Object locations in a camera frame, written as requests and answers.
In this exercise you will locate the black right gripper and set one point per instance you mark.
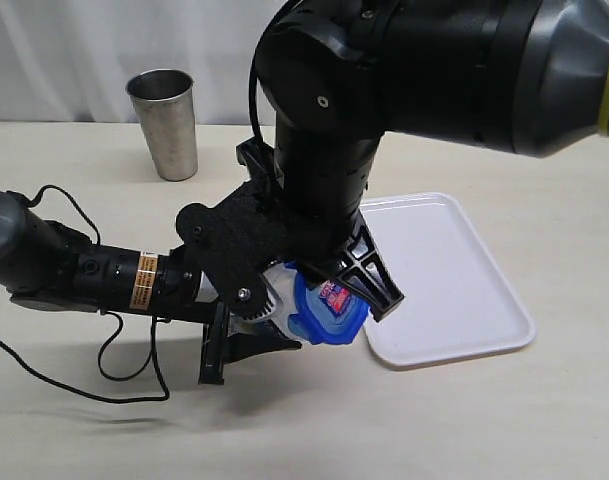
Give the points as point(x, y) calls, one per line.
point(234, 242)

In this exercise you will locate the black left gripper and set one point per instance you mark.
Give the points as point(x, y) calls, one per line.
point(215, 315)

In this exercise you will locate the blue plastic container lid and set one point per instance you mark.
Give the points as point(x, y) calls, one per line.
point(327, 314)

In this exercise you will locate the stainless steel cup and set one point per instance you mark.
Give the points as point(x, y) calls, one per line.
point(163, 103)

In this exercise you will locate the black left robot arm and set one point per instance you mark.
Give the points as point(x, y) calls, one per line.
point(45, 265)

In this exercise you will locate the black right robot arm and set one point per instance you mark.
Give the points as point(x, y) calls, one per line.
point(523, 77)

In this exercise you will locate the white plastic tray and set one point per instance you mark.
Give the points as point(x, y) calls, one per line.
point(458, 304)

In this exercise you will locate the white backdrop curtain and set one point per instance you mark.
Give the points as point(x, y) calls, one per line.
point(109, 55)

